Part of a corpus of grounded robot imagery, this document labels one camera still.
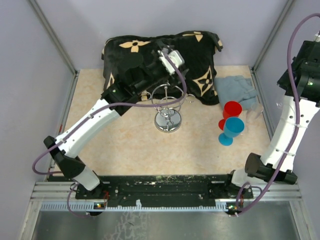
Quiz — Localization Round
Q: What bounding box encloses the red plastic wine glass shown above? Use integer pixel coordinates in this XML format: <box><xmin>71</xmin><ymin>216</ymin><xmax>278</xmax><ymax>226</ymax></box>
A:
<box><xmin>218</xmin><ymin>101</ymin><xmax>243</xmax><ymax>130</ymax></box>

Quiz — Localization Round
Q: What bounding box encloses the clear wine glass front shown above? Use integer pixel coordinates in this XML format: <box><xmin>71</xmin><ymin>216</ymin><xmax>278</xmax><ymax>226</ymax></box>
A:
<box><xmin>242</xmin><ymin>102</ymin><xmax>264</xmax><ymax>135</ymax></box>

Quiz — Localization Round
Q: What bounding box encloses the clear wine glass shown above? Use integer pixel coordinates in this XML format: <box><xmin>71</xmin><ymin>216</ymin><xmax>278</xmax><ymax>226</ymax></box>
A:
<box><xmin>275</xmin><ymin>100</ymin><xmax>284</xmax><ymax>110</ymax></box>
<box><xmin>242</xmin><ymin>102</ymin><xmax>264</xmax><ymax>135</ymax></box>

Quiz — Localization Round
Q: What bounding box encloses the blue plastic wine glass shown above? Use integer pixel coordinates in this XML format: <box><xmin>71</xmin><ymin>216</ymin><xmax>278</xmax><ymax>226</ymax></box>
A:
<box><xmin>218</xmin><ymin>117</ymin><xmax>245</xmax><ymax>146</ymax></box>

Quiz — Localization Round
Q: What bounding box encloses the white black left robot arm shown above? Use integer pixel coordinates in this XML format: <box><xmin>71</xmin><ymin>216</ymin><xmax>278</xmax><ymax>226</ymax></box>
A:
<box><xmin>44</xmin><ymin>45</ymin><xmax>187</xmax><ymax>199</ymax></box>

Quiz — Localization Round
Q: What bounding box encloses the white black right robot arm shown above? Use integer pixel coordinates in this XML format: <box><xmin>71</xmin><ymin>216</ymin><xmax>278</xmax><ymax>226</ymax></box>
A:
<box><xmin>223</xmin><ymin>40</ymin><xmax>320</xmax><ymax>198</ymax></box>

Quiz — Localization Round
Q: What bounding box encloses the black floral blanket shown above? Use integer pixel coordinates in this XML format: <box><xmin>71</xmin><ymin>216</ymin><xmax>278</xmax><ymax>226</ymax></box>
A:
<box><xmin>101</xmin><ymin>30</ymin><xmax>223</xmax><ymax>106</ymax></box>

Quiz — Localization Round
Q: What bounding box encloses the grey blue cloth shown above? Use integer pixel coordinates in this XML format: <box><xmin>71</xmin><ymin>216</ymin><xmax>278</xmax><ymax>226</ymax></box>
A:
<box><xmin>214</xmin><ymin>75</ymin><xmax>258</xmax><ymax>110</ymax></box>

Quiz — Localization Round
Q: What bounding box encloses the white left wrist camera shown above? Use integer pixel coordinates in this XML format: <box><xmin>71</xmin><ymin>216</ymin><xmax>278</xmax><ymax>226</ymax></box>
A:
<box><xmin>157</xmin><ymin>48</ymin><xmax>185</xmax><ymax>76</ymax></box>

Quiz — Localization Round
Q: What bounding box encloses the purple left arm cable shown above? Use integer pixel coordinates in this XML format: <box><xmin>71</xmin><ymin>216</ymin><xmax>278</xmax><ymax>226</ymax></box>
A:
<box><xmin>32</xmin><ymin>56</ymin><xmax>188</xmax><ymax>218</ymax></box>

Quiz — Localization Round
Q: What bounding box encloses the chrome wire wine glass rack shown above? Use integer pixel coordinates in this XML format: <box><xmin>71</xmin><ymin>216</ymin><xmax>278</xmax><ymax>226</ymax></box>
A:
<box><xmin>150</xmin><ymin>83</ymin><xmax>196</xmax><ymax>133</ymax></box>

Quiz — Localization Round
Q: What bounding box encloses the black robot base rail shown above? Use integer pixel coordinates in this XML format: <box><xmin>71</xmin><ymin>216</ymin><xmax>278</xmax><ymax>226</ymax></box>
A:
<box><xmin>47</xmin><ymin>172</ymin><xmax>253</xmax><ymax>208</ymax></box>

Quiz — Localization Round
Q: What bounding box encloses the grey slotted cable duct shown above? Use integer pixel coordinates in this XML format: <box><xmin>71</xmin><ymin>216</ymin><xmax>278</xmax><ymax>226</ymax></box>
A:
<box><xmin>40</xmin><ymin>200</ymin><xmax>234</xmax><ymax>212</ymax></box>

